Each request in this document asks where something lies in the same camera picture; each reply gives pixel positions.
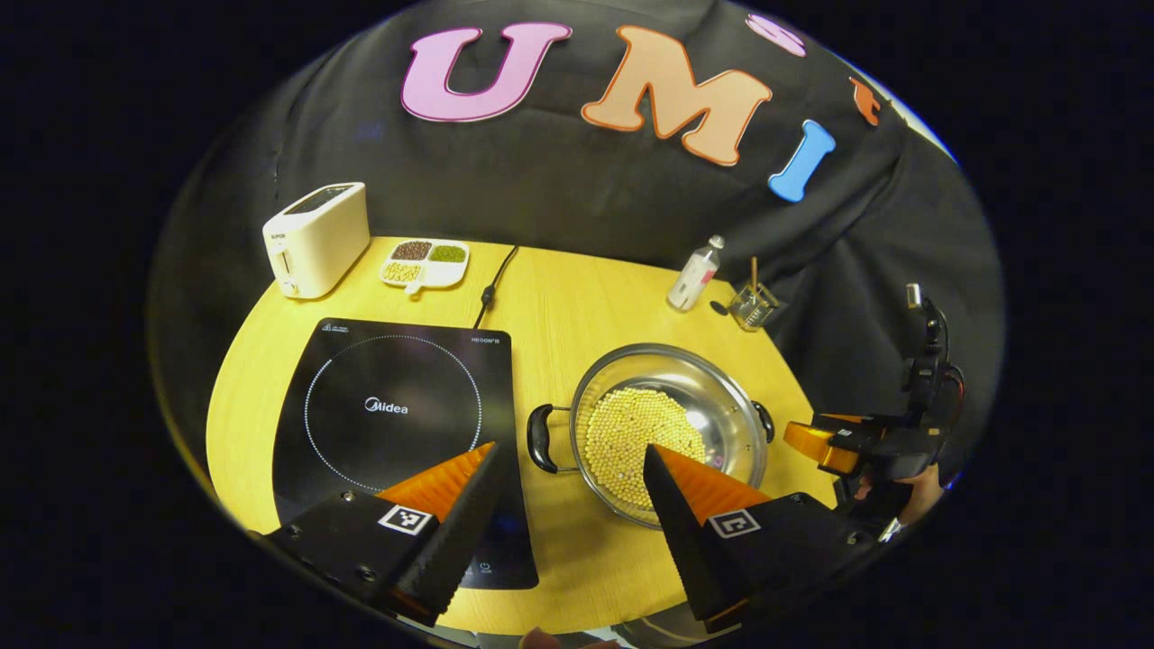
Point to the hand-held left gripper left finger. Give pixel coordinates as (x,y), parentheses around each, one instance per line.
(469,532)

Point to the pile of soybeans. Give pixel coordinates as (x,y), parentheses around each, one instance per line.
(631,433)

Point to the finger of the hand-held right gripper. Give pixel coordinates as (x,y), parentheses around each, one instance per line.
(865,421)
(856,443)

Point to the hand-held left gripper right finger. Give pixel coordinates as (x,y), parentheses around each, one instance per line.
(681,541)

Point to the black induction cooktop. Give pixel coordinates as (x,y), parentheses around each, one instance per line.
(361,361)

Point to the small glass jar with stick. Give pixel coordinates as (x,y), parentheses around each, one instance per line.
(753,306)

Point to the white bottle with pink label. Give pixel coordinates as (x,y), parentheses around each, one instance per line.
(694,275)

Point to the white toaster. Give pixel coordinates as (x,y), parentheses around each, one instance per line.
(315,243)

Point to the white divided bean dish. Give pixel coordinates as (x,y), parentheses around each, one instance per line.
(424,266)

